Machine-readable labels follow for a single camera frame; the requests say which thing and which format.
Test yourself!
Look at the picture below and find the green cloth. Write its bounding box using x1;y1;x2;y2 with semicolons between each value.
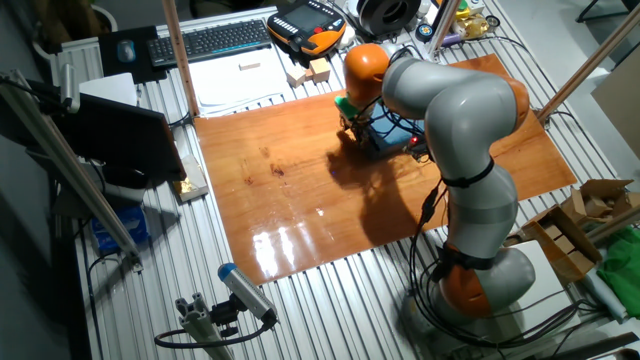
597;239;640;319

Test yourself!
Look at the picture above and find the long aluminium beam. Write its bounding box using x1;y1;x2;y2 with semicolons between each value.
0;69;144;271

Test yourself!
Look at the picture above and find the large wooden block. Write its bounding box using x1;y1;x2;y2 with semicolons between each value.
308;57;332;84

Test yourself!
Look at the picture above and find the silver camera on beam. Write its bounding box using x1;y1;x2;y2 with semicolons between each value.
58;62;81;114

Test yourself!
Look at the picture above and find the small box with gold foil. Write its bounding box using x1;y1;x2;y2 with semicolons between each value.
172;154;210;203

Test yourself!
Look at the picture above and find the black keyboard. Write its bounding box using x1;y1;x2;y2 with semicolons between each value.
146;18;274;69

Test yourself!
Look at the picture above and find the silver camera with blue cap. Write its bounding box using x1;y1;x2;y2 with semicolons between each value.
217;262;279;324

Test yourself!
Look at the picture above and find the slanted wooden frame post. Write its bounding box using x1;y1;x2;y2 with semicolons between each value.
537;4;640;124

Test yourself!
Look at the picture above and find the blue-grey drawer case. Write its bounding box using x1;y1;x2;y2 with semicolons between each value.
368;102;426;157

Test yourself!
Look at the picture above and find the brown cardboard box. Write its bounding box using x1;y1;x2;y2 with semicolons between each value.
519;204;604;286

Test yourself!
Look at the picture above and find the open cardboard box with flaps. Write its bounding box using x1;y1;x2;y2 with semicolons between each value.
559;178;640;226

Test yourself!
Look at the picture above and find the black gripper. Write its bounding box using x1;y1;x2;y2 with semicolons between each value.
343;109;372;144

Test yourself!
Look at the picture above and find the flat cardboard sheet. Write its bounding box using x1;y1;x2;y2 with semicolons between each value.
591;54;640;161

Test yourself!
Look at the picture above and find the black wrist cable bundle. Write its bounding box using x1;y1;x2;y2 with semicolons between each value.
349;43;431;161

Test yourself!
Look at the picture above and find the blue computer mouse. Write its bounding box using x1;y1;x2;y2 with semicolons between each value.
116;38;137;64

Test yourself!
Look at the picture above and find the white box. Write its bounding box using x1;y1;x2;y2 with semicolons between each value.
78;72;139;107

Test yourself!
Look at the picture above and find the blue tissue pack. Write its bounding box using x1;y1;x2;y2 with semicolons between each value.
89;204;151;256

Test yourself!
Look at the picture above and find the white paper stack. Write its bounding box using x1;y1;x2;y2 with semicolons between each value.
188;47;296;117

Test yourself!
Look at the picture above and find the black monitor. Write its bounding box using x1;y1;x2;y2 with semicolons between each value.
27;79;187;184

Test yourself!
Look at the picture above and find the upright wooden frame post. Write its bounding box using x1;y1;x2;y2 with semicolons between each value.
162;0;201;117

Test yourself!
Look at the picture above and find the glossy wooden board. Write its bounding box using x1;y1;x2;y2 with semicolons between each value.
193;53;579;286

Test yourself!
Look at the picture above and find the aluminium frame post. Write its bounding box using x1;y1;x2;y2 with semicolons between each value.
427;0;464;56

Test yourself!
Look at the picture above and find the yellow bottle clutter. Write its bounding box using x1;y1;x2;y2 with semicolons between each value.
452;0;501;41

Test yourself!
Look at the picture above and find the black filament spool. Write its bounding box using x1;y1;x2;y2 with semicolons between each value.
357;0;424;37

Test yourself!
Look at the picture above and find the medium wooden block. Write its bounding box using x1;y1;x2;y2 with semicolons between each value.
285;67;308;89

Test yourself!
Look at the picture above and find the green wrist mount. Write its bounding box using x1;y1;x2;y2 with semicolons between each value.
333;93;360;120

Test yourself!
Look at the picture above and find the black camera cable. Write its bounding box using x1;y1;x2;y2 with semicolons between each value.
153;319;276;350

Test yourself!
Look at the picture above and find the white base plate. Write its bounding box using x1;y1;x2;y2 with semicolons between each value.
504;239;584;341

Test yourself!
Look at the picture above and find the black and orange teach pendant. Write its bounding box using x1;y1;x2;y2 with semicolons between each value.
266;0;348;66

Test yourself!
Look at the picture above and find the aluminium camera mount profile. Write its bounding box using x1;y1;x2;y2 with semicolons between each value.
174;292;234;360

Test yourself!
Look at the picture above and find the black mouse pad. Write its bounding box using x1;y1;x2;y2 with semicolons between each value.
97;24;169;85

